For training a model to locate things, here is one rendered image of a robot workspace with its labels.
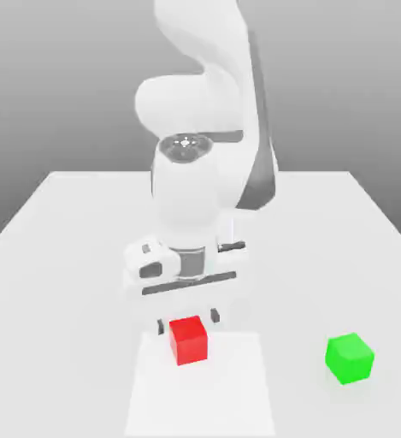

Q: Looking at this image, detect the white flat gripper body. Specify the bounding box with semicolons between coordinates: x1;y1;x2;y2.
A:
127;263;248;311

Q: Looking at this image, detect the small green cube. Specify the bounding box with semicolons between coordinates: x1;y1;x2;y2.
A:
324;331;376;387

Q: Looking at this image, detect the small red cube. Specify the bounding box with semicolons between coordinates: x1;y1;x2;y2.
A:
168;315;209;367

